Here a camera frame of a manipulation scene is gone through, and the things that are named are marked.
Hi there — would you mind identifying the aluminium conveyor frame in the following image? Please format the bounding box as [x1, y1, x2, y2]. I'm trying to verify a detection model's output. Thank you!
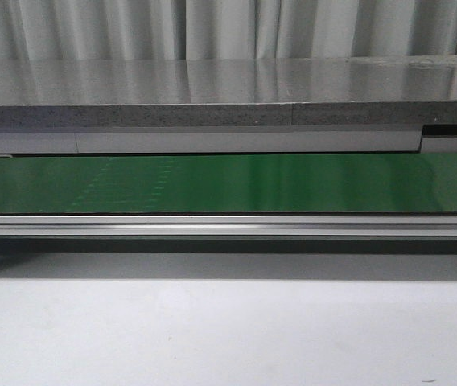
[0, 214, 457, 281]

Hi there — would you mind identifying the dark grey stone counter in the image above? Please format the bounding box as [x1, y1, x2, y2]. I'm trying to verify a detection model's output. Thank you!
[0, 55, 457, 155]

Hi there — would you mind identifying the green conveyor belt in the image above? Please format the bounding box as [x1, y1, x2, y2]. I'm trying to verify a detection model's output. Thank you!
[0, 153, 457, 215]

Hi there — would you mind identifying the white pleated curtain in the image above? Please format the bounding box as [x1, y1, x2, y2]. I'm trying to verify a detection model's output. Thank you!
[0, 1, 457, 60]

